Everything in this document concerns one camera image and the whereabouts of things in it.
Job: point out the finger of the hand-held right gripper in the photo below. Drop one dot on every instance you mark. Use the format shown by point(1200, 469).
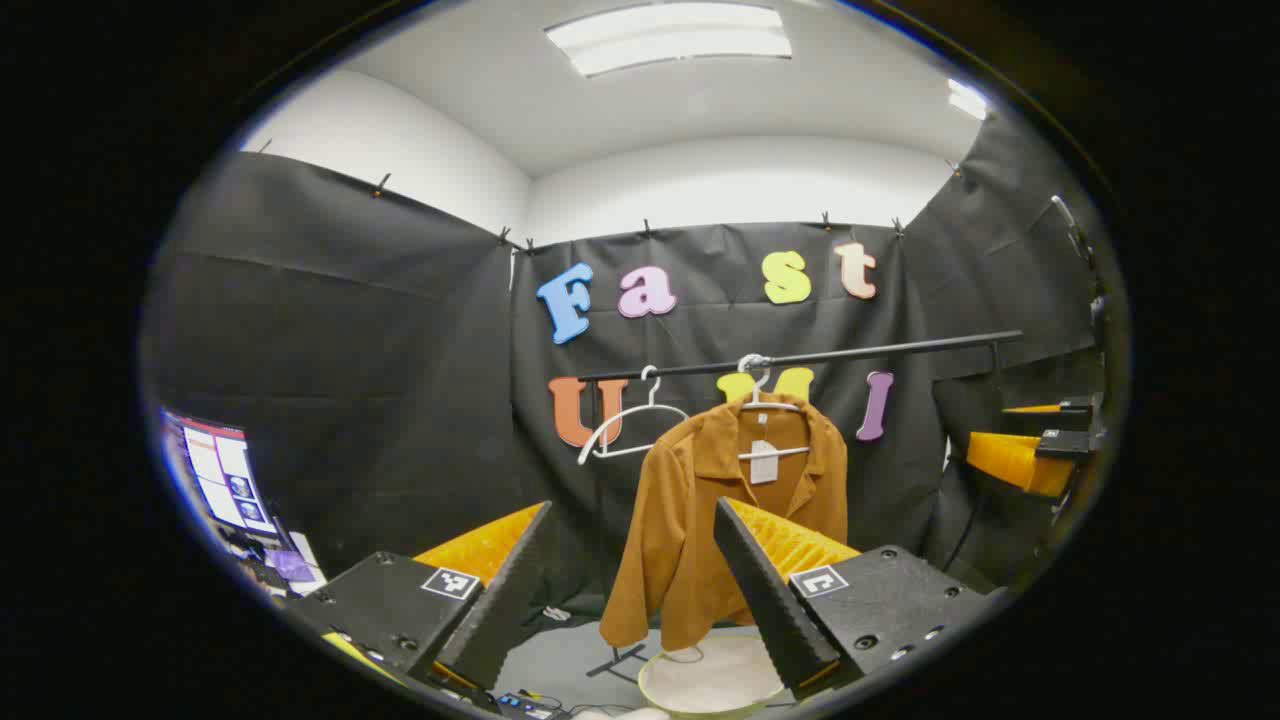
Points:
point(1015, 460)
point(1065, 412)

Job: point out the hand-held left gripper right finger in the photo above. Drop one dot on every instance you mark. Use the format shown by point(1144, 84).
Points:
point(775, 600)

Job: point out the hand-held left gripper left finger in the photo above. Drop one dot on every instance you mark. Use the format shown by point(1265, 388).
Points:
point(500, 600)

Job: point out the brown collared shirt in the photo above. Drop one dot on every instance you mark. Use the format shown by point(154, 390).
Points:
point(680, 520)

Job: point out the white plastic hanger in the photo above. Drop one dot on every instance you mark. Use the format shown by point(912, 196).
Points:
point(651, 405)
point(762, 392)

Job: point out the black clothes rack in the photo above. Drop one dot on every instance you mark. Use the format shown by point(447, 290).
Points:
point(900, 348)

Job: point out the purple flat object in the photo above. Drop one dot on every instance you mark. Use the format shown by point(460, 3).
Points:
point(292, 565)

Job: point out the black keyboard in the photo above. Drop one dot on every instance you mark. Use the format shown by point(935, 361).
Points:
point(265, 573)

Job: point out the small ceiling light panel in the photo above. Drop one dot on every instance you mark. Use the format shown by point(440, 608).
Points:
point(968, 98)

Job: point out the black backdrop cloth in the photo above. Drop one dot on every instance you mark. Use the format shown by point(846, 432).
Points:
point(350, 350)

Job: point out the computer monitor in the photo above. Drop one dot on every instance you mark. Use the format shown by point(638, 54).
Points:
point(225, 475)

